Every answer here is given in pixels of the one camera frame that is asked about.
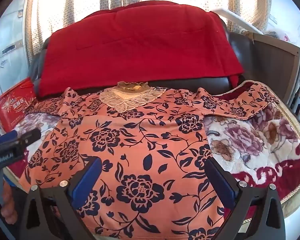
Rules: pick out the white board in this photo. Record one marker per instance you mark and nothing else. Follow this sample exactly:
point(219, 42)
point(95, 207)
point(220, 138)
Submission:
point(235, 17)

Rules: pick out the red cloth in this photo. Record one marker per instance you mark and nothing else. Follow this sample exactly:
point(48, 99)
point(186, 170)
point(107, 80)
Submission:
point(140, 50)

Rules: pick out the dotted cream curtain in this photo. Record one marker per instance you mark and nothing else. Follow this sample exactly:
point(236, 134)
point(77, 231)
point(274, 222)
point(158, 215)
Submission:
point(72, 0)

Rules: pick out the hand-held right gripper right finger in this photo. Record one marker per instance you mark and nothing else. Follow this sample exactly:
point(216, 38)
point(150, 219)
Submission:
point(220, 182)

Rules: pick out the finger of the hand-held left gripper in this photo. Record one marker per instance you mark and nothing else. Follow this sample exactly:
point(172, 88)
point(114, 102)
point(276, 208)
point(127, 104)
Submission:
point(7, 135)
point(30, 136)

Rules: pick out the black leather sofa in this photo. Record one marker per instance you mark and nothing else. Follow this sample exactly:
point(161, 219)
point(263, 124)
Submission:
point(238, 55)

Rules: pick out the orange floral blouse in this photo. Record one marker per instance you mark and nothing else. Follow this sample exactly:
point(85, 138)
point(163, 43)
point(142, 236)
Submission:
point(140, 142)

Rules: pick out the floral fleece blanket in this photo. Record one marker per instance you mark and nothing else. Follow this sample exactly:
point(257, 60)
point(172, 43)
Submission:
point(252, 140)

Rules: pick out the red tin box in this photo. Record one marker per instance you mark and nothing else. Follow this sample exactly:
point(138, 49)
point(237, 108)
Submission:
point(15, 105)

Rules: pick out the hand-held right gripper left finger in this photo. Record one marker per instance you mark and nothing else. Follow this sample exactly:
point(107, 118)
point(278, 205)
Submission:
point(86, 180)

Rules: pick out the person's left hand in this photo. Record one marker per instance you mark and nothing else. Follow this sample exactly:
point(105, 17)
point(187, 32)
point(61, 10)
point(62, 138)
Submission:
point(10, 202)

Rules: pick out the white appliance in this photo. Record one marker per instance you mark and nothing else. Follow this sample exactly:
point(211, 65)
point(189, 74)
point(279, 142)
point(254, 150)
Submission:
point(7, 42)

